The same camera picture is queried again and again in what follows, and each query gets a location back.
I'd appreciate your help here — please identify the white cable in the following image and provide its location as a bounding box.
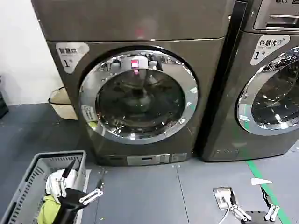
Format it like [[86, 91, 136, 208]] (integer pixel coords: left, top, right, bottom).
[[218, 197, 235, 224]]

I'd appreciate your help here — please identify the grey dryer with drawer panel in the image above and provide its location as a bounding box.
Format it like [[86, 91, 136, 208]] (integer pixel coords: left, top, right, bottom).
[[195, 0, 299, 163]]

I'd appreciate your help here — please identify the large grey front-load dryer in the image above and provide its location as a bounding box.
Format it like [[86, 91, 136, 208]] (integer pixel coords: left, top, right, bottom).
[[31, 0, 235, 167]]

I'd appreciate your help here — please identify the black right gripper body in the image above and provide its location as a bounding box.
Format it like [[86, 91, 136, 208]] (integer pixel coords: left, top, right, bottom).
[[243, 210, 270, 224]]

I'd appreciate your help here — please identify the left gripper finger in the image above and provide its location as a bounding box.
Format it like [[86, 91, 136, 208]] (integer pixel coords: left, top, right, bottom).
[[79, 169, 105, 204], [54, 159, 76, 197]]

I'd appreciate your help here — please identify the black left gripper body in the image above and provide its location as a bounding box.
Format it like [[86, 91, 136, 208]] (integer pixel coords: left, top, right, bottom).
[[57, 187, 88, 224]]

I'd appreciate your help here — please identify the beige woven basket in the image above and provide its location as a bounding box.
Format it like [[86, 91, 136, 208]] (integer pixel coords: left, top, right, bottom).
[[48, 86, 79, 121]]

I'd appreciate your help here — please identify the green floor tape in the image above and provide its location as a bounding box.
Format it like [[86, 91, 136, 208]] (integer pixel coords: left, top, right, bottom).
[[246, 160, 294, 224]]

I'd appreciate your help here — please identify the white cloth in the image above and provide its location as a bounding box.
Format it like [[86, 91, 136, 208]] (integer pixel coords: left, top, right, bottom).
[[45, 168, 80, 196]]

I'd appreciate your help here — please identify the white paper scrap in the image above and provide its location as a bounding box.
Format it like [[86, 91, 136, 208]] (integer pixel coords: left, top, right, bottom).
[[251, 177, 273, 186]]

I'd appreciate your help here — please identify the yellow-green cloth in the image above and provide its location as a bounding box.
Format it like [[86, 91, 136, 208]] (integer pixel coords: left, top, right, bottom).
[[37, 195, 62, 224]]

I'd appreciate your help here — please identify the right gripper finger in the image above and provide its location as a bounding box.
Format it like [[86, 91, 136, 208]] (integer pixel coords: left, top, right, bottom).
[[229, 189, 252, 221], [260, 186, 280, 221]]

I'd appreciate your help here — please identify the black crate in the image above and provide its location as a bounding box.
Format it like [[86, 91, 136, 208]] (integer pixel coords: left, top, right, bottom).
[[0, 74, 9, 121]]

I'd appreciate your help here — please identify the silver floor socket plate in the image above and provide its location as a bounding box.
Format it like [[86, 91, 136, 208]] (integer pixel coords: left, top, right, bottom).
[[212, 186, 239, 210]]

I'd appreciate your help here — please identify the chrome glass door with handle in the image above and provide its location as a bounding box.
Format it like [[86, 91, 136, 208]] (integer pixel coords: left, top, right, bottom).
[[235, 45, 299, 137]]

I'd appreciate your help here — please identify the grey plastic laundry basket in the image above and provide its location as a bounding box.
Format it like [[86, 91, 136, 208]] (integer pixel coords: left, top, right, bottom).
[[0, 150, 87, 224]]

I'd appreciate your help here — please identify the round chrome glass dryer door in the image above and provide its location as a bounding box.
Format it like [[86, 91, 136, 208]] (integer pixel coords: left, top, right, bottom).
[[78, 45, 199, 145]]

